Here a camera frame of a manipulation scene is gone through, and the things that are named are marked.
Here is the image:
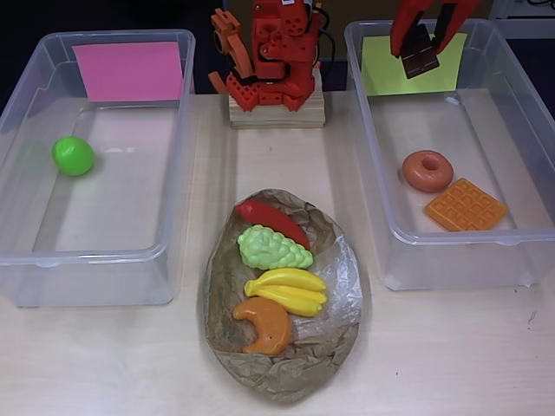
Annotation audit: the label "white object with cables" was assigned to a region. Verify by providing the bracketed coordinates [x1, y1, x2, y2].
[489, 0, 555, 21]

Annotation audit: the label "crumpled brown paper bag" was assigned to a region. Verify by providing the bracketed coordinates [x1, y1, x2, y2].
[202, 186, 370, 406]

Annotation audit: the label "red toy chili pepper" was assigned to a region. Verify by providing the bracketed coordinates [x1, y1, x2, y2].
[235, 199, 312, 251]

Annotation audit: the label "orange toy croissant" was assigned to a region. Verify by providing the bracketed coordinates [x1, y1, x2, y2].
[232, 296, 291, 356]

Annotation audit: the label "black power cable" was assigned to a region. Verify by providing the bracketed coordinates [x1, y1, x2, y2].
[316, 25, 337, 73]

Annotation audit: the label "wooden base block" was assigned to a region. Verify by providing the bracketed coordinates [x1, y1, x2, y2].
[228, 68, 326, 130]

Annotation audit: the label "pale green toy grapes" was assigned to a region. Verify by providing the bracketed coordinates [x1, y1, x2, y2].
[237, 224, 314, 272]

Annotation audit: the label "green toy apple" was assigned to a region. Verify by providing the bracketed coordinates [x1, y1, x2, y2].
[51, 135, 96, 178]

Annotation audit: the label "brown toy chocolate bar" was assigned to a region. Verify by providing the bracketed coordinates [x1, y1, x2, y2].
[399, 23, 441, 81]

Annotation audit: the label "yellow toy bananas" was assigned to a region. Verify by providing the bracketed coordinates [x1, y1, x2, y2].
[245, 268, 328, 317]

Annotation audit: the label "pink paper label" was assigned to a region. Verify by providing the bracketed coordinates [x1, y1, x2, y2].
[71, 42, 183, 103]

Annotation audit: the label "orange plastic clamp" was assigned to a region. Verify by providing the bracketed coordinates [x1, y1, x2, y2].
[310, 12, 325, 70]
[207, 9, 258, 94]

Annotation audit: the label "clear plastic bin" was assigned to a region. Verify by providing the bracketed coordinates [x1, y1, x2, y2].
[0, 29, 197, 309]
[344, 17, 555, 291]

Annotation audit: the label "yellow paper label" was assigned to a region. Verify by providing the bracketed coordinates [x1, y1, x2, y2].
[361, 32, 468, 97]

